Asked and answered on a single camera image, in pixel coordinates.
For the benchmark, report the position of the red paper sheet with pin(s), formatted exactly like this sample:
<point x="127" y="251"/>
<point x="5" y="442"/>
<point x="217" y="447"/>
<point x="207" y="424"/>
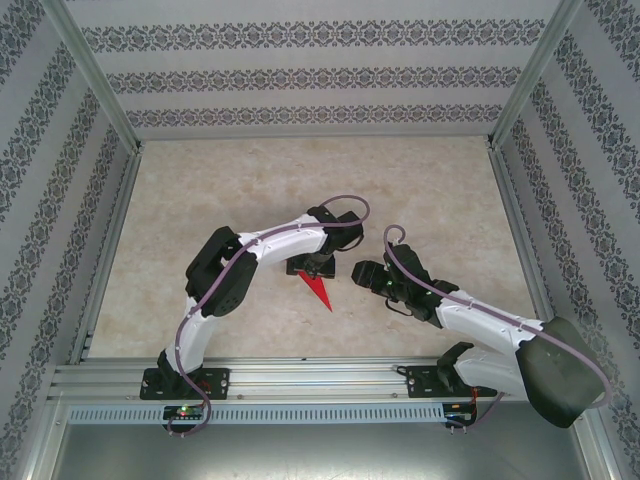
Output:
<point x="323" y="295"/>

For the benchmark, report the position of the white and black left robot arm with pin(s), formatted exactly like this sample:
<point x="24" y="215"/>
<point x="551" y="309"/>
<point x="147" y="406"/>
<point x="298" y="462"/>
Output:
<point x="290" y="240"/>

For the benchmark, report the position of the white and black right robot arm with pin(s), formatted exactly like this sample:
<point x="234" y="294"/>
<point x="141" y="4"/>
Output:
<point x="480" y="325"/>

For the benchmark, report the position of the grey metal sheet panel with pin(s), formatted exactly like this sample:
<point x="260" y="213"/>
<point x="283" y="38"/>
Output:
<point x="320" y="450"/>

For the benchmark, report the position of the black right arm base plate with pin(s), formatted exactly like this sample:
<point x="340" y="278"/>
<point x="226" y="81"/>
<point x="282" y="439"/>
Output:
<point x="422" y="382"/>

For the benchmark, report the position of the aluminium mounting rail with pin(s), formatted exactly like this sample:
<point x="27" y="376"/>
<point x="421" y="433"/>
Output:
<point x="320" y="375"/>

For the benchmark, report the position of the aluminium table side rail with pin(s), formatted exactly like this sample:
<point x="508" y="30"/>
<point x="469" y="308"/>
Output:
<point x="110" y="250"/>
<point x="526" y="250"/>

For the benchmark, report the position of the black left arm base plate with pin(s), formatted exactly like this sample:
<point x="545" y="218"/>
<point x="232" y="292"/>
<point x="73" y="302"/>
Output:
<point x="220" y="382"/>

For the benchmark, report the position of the aluminium frame side beam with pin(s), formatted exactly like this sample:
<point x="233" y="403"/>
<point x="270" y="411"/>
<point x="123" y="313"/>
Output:
<point x="42" y="450"/>
<point x="606" y="455"/>

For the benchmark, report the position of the aluminium frame post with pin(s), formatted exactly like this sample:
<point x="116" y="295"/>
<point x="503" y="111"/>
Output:
<point x="98" y="75"/>
<point x="533" y="75"/>

